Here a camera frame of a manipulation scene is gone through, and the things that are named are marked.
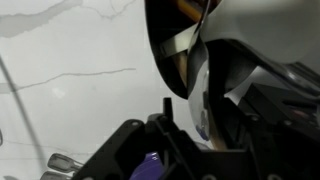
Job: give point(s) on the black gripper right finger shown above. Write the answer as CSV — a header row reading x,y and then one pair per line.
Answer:
x,y
280,133

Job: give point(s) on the yellow wooden spoon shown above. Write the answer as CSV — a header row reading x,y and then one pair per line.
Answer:
x,y
186,10

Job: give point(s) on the silver metal tongs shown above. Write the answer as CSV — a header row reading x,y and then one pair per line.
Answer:
x,y
61,164

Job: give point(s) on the silver metal utensil bucket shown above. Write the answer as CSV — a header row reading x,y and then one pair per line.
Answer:
x,y
166,60

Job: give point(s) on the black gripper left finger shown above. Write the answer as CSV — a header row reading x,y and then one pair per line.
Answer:
x,y
133,150

